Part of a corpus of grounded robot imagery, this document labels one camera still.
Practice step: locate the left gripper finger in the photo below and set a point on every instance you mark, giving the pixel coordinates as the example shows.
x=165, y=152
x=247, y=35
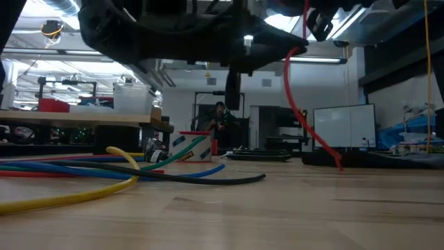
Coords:
x=274, y=53
x=277, y=34

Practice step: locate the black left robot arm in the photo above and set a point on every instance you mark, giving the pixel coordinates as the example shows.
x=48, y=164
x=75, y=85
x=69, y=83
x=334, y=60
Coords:
x=121, y=34

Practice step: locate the ceiling light strip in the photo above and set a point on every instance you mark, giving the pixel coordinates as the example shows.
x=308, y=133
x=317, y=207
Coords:
x=319, y=59

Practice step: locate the black cabinet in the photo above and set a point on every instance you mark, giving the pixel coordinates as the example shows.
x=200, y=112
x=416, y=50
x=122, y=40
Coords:
x=274, y=119

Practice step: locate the person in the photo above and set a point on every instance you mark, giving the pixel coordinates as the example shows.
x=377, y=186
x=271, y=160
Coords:
x=219, y=118

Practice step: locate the black desk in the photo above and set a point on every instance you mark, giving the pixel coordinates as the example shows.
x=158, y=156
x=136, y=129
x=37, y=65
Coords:
x=399, y=62

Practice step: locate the clear plastic bin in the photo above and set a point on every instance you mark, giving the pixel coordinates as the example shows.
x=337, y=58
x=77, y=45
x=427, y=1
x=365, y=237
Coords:
x=132, y=100

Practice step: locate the whiteboard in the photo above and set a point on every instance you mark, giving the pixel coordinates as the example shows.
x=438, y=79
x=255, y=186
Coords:
x=347, y=126

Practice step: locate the black white bundle tape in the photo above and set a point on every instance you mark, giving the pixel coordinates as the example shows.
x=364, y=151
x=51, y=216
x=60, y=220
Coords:
x=156, y=156

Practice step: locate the blue tarp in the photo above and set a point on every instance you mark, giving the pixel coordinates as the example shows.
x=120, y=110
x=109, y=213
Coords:
x=412, y=126

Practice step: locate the wooden workbench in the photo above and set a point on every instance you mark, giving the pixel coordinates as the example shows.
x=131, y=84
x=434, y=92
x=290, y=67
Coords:
x=69, y=118

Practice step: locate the red plastic bin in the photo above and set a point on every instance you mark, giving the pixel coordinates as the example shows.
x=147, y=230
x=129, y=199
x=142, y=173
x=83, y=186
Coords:
x=52, y=106

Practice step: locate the silver ventilation duct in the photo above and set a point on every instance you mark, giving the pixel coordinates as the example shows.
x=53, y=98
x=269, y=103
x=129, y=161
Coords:
x=152, y=76

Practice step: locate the black metal rig frame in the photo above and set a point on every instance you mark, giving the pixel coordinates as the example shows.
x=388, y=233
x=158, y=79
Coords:
x=78, y=83
x=195, y=111

